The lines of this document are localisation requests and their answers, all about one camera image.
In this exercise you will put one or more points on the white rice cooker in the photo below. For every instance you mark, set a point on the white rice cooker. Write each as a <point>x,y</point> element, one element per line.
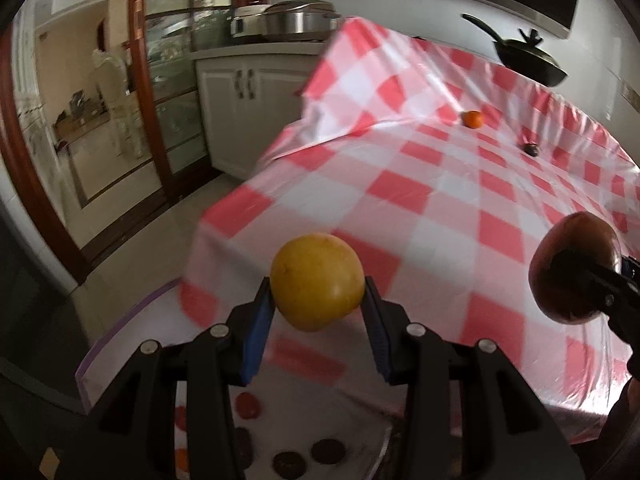
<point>245,22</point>

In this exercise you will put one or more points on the silver electric pot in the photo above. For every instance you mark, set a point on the silver electric pot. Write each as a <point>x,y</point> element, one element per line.
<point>300,20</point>

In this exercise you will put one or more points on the smooth yellow fruit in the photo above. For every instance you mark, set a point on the smooth yellow fruit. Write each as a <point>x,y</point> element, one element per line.
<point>317,280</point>

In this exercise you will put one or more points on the wooden door frame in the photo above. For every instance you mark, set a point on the wooden door frame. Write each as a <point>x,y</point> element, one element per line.
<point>150,60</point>

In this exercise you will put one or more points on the black pan with lid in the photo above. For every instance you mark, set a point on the black pan with lid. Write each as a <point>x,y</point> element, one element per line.
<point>530,60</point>

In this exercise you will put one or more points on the person's right forearm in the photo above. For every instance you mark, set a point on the person's right forearm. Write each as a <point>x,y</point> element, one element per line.
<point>625,405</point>

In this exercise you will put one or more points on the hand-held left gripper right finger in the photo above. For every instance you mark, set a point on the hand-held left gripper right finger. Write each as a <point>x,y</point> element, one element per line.
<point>380,340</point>

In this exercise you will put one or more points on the red-brown passion fruit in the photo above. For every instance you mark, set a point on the red-brown passion fruit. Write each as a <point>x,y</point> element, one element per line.
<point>580,232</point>

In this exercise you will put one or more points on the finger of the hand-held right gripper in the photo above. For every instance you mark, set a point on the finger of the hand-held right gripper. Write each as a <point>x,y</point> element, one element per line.
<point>595,285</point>
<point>632,267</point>

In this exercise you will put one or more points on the white chair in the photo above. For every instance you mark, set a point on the white chair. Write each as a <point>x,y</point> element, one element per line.
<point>112,85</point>

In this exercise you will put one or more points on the bronze wall socket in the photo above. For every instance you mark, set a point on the bronze wall socket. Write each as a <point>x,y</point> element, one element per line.
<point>625,95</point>

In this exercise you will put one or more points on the white kitchen cabinet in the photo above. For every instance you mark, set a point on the white kitchen cabinet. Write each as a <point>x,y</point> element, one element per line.
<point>270,110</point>

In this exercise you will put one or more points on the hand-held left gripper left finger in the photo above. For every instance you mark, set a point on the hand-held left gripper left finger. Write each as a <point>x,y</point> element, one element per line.
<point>257,340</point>

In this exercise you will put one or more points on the red white checkered tablecloth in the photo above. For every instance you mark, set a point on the red white checkered tablecloth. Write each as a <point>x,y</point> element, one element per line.
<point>425,200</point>

